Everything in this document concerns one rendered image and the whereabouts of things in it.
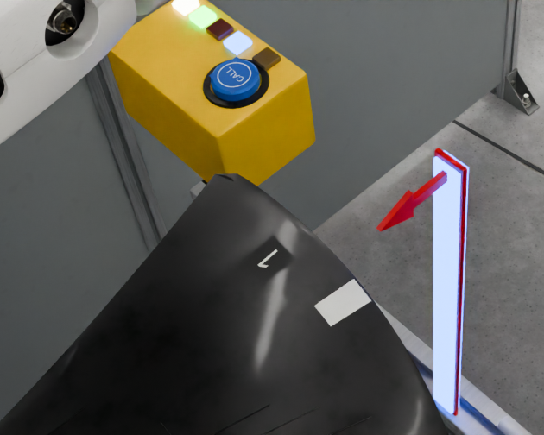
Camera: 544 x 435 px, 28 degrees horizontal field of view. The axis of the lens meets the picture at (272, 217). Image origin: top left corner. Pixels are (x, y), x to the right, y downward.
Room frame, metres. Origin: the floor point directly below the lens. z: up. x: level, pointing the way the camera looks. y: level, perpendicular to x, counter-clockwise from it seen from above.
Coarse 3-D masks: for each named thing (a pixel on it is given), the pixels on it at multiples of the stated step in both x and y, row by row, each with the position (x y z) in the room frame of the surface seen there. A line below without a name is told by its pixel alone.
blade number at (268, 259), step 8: (272, 240) 0.39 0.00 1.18; (264, 248) 0.39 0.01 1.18; (272, 248) 0.38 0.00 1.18; (280, 248) 0.38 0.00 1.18; (248, 256) 0.38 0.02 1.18; (256, 256) 0.38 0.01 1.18; (264, 256) 0.38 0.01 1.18; (272, 256) 0.38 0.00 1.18; (280, 256) 0.38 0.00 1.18; (288, 256) 0.38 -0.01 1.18; (248, 264) 0.38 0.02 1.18; (256, 264) 0.37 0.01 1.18; (264, 264) 0.37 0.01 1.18; (272, 264) 0.37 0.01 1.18; (280, 264) 0.37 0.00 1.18; (256, 272) 0.37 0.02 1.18; (264, 272) 0.37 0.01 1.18; (272, 272) 0.37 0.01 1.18; (264, 280) 0.36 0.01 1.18
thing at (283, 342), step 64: (256, 192) 0.42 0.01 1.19; (192, 256) 0.39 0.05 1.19; (320, 256) 0.38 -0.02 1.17; (128, 320) 0.35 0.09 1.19; (192, 320) 0.34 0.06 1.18; (256, 320) 0.34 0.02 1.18; (320, 320) 0.34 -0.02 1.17; (384, 320) 0.34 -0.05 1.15; (64, 384) 0.32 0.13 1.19; (128, 384) 0.31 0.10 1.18; (192, 384) 0.30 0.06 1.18; (256, 384) 0.30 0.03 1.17; (320, 384) 0.30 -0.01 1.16; (384, 384) 0.30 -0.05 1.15
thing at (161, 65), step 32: (128, 32) 0.72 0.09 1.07; (160, 32) 0.71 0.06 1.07; (192, 32) 0.70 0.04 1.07; (128, 64) 0.68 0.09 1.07; (160, 64) 0.67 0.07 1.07; (192, 64) 0.67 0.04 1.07; (288, 64) 0.64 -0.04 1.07; (128, 96) 0.70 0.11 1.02; (160, 96) 0.64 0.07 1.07; (192, 96) 0.63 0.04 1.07; (256, 96) 0.61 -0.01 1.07; (288, 96) 0.62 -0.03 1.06; (160, 128) 0.66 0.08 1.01; (192, 128) 0.61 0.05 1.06; (224, 128) 0.59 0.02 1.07; (256, 128) 0.60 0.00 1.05; (288, 128) 0.62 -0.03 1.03; (192, 160) 0.62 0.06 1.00; (224, 160) 0.58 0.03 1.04; (256, 160) 0.60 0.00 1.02; (288, 160) 0.61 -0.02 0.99
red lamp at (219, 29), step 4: (220, 20) 0.71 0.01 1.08; (224, 20) 0.71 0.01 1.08; (212, 24) 0.70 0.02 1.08; (216, 24) 0.70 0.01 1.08; (220, 24) 0.70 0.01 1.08; (224, 24) 0.70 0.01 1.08; (228, 24) 0.70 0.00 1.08; (208, 28) 0.70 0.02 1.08; (212, 28) 0.70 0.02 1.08; (216, 28) 0.70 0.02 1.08; (220, 28) 0.70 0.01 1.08; (224, 28) 0.69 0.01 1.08; (228, 28) 0.69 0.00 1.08; (232, 28) 0.69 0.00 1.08; (208, 32) 0.70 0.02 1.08; (212, 32) 0.69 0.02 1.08; (216, 32) 0.69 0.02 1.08; (220, 32) 0.69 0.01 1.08; (224, 32) 0.69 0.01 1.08; (228, 32) 0.69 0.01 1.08; (232, 32) 0.69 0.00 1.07; (212, 36) 0.69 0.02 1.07; (216, 36) 0.69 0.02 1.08; (220, 36) 0.69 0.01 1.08; (224, 36) 0.69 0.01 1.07; (220, 40) 0.69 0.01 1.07
